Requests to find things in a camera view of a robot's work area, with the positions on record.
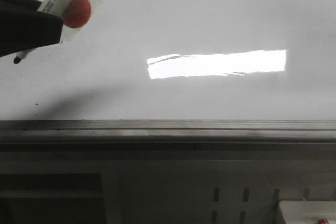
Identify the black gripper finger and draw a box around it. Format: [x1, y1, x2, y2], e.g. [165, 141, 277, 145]
[1, 0, 63, 57]

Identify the white plastic tray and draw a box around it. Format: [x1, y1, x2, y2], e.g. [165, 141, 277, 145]
[276, 200, 335, 223]

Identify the small red object in tray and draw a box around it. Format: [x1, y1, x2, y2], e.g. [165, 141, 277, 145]
[317, 219, 329, 224]

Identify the white whiteboard with aluminium frame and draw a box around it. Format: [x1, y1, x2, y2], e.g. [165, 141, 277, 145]
[1, 0, 335, 144]

